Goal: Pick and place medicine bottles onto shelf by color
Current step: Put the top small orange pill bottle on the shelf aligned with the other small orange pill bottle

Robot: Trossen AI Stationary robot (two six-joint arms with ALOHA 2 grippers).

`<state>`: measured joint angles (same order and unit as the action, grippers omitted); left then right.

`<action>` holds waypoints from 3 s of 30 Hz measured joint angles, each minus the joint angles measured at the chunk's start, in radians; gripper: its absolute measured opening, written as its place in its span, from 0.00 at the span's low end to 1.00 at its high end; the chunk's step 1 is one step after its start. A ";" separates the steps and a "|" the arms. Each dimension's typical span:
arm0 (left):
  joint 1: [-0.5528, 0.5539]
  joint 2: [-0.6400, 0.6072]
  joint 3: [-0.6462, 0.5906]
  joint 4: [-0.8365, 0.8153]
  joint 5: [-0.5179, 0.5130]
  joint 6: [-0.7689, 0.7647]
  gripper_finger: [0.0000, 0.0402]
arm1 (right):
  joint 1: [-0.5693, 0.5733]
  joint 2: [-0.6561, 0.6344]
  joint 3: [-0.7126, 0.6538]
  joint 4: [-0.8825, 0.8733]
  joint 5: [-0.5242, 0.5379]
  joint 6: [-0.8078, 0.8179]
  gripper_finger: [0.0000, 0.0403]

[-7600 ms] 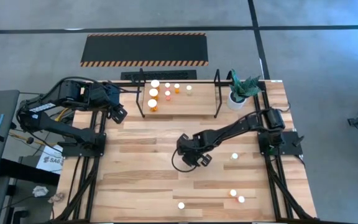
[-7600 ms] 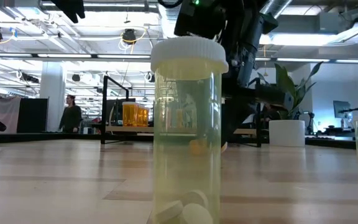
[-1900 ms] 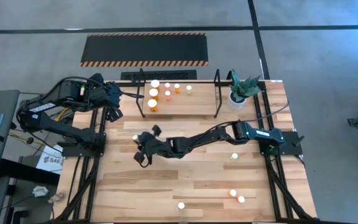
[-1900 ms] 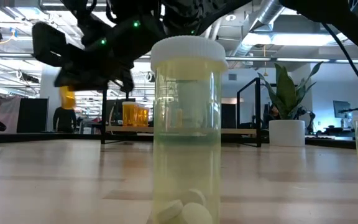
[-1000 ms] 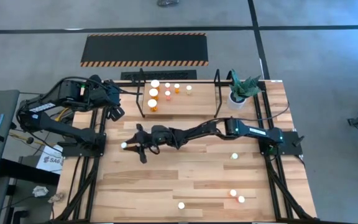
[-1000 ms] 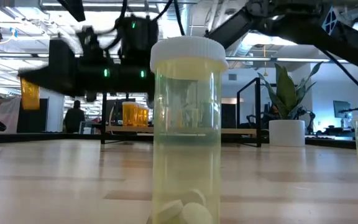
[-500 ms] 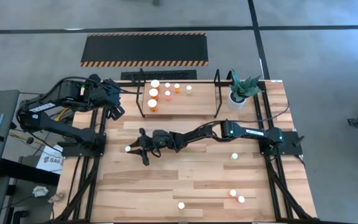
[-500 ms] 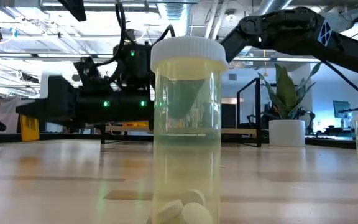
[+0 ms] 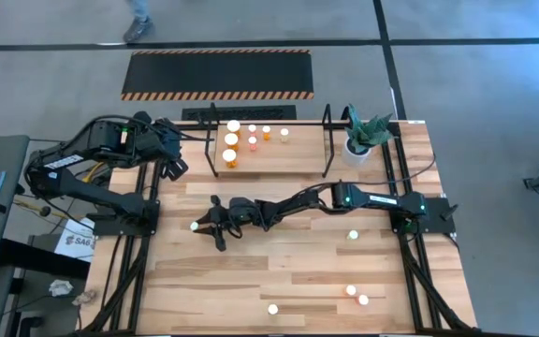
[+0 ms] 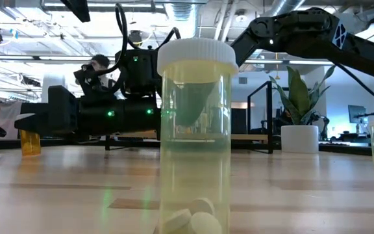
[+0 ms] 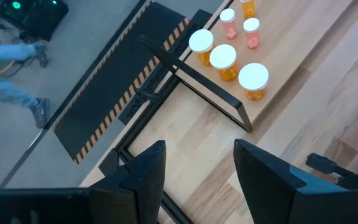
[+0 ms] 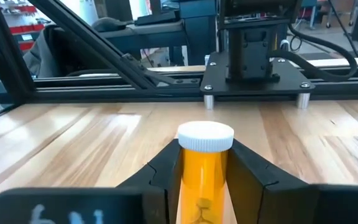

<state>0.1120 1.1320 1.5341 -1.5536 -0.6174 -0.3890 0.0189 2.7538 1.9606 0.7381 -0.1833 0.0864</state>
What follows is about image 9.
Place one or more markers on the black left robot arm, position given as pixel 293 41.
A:
pixel 87 192

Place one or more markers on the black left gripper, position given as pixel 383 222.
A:
pixel 166 140

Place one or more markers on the black mat hazard stripes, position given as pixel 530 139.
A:
pixel 218 75

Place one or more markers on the small orange pill bottle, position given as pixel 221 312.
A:
pixel 266 129
pixel 351 290
pixel 194 226

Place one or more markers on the small pale yellow pill bottle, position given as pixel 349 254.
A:
pixel 272 309
pixel 353 234
pixel 284 132

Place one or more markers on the small pink pill bottle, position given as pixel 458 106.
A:
pixel 363 300
pixel 252 140
pixel 252 127

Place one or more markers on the green plant white pot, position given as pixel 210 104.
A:
pixel 368 133

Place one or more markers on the black metal bar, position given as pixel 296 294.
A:
pixel 40 258

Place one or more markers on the crumpled brown paper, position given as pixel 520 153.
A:
pixel 84 297

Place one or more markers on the dark grey side desk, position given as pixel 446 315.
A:
pixel 14 159

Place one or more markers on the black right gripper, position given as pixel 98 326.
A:
pixel 239 213

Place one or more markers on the person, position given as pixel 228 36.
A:
pixel 137 28

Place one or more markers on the large orange pill bottle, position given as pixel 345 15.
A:
pixel 228 155
pixel 231 139
pixel 233 125

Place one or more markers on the wooden shelf black frame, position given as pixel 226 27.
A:
pixel 297 156

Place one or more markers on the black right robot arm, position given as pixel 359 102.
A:
pixel 382 200

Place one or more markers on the crumpled white paper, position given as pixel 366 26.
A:
pixel 61 288

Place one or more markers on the white printed paper sheet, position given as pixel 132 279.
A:
pixel 75 243

